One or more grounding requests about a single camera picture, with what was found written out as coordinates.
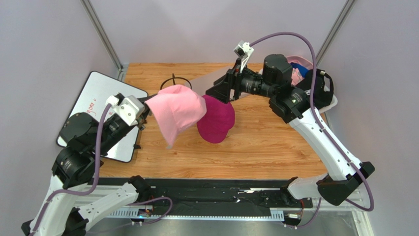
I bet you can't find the magenta baseball cap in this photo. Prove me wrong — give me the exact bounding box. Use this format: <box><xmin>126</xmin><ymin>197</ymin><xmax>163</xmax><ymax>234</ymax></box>
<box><xmin>197</xmin><ymin>95</ymin><xmax>236</xmax><ymax>144</ymax></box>

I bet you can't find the pink bucket hat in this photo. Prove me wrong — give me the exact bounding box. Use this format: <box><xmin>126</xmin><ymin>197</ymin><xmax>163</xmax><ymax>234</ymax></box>
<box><xmin>145</xmin><ymin>85</ymin><xmax>207</xmax><ymax>148</ymax></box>

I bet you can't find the black NY baseball cap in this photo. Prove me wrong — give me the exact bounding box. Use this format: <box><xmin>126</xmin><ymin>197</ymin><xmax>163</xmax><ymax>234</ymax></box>
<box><xmin>296</xmin><ymin>69</ymin><xmax>334</xmax><ymax>110</ymax></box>

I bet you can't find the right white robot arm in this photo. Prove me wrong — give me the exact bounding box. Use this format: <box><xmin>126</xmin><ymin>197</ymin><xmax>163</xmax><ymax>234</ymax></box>
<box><xmin>206</xmin><ymin>54</ymin><xmax>375</xmax><ymax>206</ymax></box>

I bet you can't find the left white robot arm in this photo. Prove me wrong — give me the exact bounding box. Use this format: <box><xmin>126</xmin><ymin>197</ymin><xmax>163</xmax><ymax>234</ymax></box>
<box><xmin>21</xmin><ymin>94</ymin><xmax>150</xmax><ymax>236</ymax></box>

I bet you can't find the grey flat board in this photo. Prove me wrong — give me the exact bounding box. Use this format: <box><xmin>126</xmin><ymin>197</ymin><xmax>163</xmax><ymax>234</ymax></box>
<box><xmin>190</xmin><ymin>66</ymin><xmax>230</xmax><ymax>96</ymax></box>

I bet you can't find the light pink cap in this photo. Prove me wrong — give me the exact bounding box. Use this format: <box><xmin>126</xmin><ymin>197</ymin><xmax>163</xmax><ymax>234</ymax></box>
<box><xmin>286</xmin><ymin>56</ymin><xmax>313</xmax><ymax>86</ymax></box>

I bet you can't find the blue hat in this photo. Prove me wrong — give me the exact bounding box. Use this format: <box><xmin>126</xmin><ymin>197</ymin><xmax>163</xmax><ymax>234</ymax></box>
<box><xmin>290</xmin><ymin>62</ymin><xmax>309</xmax><ymax>78</ymax></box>

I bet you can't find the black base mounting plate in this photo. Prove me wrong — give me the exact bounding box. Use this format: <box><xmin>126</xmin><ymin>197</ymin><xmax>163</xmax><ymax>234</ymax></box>
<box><xmin>98</xmin><ymin>177</ymin><xmax>347</xmax><ymax>217</ymax></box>

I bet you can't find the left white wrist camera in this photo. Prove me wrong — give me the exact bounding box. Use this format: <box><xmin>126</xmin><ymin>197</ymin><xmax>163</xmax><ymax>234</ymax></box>
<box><xmin>106</xmin><ymin>93</ymin><xmax>146</xmax><ymax>126</ymax></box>

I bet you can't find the black wire hat stand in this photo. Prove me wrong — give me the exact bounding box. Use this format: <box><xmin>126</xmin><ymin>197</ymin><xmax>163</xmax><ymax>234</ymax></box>
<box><xmin>160</xmin><ymin>73</ymin><xmax>192</xmax><ymax>90</ymax></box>

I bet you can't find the aluminium frame rail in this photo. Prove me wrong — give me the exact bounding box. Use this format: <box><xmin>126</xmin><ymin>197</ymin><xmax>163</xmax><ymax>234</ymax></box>
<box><xmin>88</xmin><ymin>196</ymin><xmax>373</xmax><ymax>236</ymax></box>

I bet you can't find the left corner aluminium post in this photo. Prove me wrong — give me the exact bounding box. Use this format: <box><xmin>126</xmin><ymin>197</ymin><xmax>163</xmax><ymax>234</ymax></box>
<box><xmin>80</xmin><ymin>0</ymin><xmax>123</xmax><ymax>72</ymax></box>

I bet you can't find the corner aluminium post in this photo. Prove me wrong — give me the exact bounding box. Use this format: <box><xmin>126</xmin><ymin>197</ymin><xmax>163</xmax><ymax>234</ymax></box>
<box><xmin>80</xmin><ymin>0</ymin><xmax>123</xmax><ymax>72</ymax></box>
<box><xmin>316</xmin><ymin>0</ymin><xmax>357</xmax><ymax>64</ymax></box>

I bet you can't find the right corner aluminium post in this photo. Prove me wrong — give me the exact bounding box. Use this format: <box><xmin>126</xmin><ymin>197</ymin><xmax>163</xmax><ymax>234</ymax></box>
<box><xmin>316</xmin><ymin>0</ymin><xmax>357</xmax><ymax>64</ymax></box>

